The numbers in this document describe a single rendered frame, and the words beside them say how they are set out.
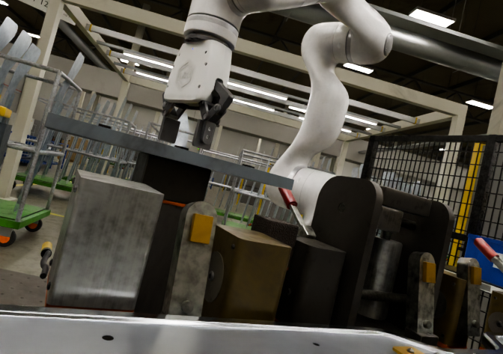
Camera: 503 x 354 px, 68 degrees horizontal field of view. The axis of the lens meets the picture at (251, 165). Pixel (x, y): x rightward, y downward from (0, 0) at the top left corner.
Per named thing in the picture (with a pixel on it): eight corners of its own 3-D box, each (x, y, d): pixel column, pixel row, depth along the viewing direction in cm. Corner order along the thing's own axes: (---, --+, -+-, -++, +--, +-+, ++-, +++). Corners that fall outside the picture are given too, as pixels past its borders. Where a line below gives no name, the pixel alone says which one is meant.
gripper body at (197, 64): (172, 32, 61) (154, 99, 60) (212, 25, 54) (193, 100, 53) (206, 52, 66) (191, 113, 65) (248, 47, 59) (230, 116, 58)
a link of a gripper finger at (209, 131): (201, 101, 55) (190, 145, 55) (215, 102, 53) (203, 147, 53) (217, 108, 58) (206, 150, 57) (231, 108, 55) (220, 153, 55)
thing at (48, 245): (34, 281, 38) (37, 269, 38) (40, 249, 48) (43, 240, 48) (48, 282, 38) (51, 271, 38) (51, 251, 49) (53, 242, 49)
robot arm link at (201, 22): (175, 18, 60) (170, 36, 60) (209, 10, 54) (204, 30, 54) (213, 41, 66) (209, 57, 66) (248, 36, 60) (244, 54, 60)
